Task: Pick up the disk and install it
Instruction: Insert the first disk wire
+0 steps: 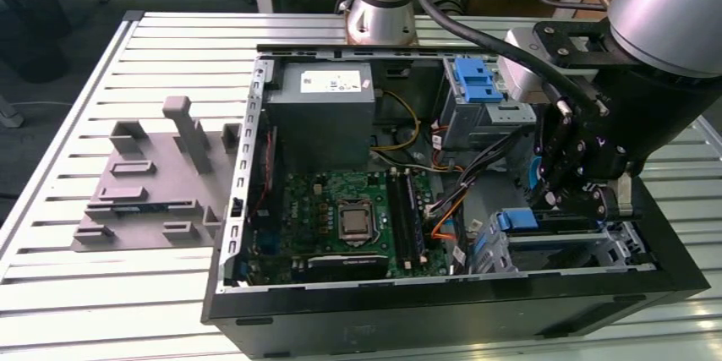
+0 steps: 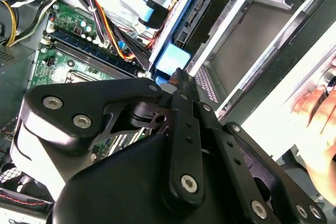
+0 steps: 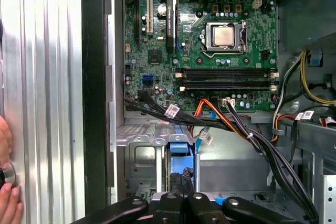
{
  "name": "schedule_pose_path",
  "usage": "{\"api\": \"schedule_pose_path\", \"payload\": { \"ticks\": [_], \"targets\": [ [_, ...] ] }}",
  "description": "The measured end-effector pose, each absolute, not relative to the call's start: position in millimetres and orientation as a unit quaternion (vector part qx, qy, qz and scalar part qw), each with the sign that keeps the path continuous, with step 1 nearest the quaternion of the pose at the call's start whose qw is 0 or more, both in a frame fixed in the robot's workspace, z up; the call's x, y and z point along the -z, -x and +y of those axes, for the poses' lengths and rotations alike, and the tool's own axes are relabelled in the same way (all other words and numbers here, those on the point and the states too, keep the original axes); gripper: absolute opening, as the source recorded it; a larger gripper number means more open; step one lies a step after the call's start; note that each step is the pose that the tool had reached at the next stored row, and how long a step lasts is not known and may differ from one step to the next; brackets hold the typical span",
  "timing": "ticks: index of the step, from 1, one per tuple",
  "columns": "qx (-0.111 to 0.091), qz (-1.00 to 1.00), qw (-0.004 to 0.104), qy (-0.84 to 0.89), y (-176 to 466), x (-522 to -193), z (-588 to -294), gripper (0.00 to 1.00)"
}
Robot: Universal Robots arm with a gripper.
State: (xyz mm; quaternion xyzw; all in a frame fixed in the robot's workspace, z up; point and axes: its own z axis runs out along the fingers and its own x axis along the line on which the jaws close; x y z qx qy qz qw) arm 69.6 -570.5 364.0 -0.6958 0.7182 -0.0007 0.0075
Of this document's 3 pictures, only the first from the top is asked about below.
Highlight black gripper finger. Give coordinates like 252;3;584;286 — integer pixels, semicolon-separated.
583;176;639;225
532;100;593;211

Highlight blue SATA wire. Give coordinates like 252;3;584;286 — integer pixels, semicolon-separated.
529;158;548;204

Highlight hard disk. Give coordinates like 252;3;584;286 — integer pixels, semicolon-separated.
473;207;617;271

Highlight metal disk bay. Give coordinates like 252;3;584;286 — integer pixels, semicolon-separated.
485;208;643;274

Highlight metal optical drive cage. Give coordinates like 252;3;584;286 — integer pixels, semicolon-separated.
438;55;552;151

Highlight blue plastic drive latch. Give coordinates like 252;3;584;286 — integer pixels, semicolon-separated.
453;57;508;105

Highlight black RAM slot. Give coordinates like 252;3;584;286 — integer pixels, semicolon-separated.
389;168;408;265

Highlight silver CPU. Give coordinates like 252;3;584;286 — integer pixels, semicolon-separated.
340;207;373;236

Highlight CPU socket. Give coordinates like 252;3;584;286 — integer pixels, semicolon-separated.
333;196;378;249

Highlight grey power supply unit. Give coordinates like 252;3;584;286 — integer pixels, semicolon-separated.
264;60;378;172

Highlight black PC case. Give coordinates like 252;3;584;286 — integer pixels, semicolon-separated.
201;42;712;358

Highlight black graphics card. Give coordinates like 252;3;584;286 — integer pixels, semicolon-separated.
293;253;392;282

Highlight green motherboard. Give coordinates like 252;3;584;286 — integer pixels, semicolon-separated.
248;168;453;284

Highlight grey parts rack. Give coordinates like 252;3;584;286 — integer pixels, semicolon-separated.
70;95;245;254

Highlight blue RAM stick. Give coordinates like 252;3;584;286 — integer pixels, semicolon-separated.
113;203;171;214

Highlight black office chair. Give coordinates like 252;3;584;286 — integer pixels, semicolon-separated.
0;0;87;85

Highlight black wire bundle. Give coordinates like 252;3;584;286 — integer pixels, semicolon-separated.
456;123;544;197

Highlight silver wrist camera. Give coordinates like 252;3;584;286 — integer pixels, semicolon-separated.
500;27;567;105

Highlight red orange drive wire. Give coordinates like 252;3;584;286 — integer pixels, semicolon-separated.
430;122;460;172

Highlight black camera bracket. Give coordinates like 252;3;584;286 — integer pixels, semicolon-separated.
532;19;647;71

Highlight yellow wire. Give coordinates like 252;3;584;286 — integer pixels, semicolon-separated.
370;89;424;153

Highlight grey white wire bundle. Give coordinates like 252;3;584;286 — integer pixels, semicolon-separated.
370;148;454;172

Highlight orange wire bundle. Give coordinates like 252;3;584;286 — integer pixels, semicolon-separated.
430;208;460;244

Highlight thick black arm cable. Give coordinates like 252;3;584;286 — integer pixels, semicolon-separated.
414;0;615;119

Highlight red twisted fan wire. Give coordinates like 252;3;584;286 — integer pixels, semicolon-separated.
264;127;280;210

